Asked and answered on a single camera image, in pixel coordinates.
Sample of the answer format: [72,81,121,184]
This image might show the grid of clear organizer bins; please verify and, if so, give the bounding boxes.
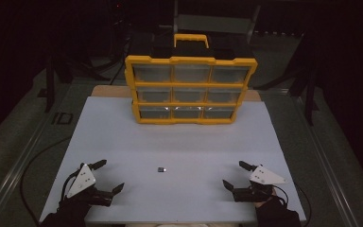
[131,63,251,120]

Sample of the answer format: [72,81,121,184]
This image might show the person's right hand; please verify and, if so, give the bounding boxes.
[253,188,278,210]

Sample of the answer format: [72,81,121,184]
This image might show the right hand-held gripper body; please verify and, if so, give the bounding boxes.
[232,164,288,203]

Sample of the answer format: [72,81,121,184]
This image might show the yellow black drawer organizer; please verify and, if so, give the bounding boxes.
[124,32,259,126]

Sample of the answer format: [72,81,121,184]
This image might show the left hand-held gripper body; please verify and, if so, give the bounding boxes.
[60,162,114,209]

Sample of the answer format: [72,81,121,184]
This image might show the black floor cable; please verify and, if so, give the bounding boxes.
[19,135,74,223]

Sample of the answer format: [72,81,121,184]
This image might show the right hand-held gripper cable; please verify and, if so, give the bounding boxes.
[270,184,289,208]

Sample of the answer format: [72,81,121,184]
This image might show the black metal stand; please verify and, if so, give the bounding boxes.
[302,67,320,127]
[37,56,59,114]

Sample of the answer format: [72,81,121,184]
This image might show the aluminium floor rail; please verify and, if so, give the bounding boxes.
[0,103,62,227]
[291,94,363,227]

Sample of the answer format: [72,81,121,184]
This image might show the left hand-held gripper cable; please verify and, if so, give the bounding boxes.
[60,163,86,202]

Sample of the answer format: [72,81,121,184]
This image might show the hand-held gripper cable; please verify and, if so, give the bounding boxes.
[270,184,289,208]
[60,163,86,202]

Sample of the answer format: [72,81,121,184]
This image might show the black square floor plate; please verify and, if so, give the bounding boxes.
[50,111,75,126]

